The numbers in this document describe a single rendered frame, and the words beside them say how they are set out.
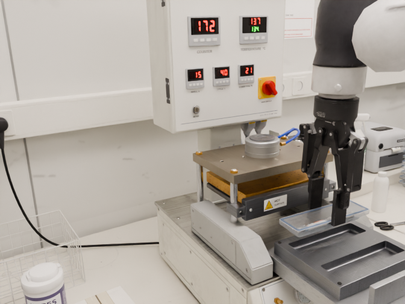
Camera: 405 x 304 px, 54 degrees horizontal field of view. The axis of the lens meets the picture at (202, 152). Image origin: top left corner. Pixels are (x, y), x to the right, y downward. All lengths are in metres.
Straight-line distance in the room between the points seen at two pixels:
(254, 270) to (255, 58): 0.53
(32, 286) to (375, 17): 0.80
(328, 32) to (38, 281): 0.74
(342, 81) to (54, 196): 0.95
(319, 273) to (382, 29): 0.39
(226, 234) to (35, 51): 0.76
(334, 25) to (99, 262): 0.90
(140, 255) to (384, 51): 0.90
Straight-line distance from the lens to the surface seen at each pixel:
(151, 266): 1.18
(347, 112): 0.71
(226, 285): 0.86
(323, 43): 0.70
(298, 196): 0.90
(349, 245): 0.81
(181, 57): 0.93
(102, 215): 1.41
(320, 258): 0.76
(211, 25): 0.96
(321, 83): 0.70
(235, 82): 1.01
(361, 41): 0.60
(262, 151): 0.89
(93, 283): 1.15
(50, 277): 0.95
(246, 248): 0.78
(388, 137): 1.81
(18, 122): 1.21
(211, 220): 0.86
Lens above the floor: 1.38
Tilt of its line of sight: 17 degrees down
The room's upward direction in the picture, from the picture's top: 2 degrees counter-clockwise
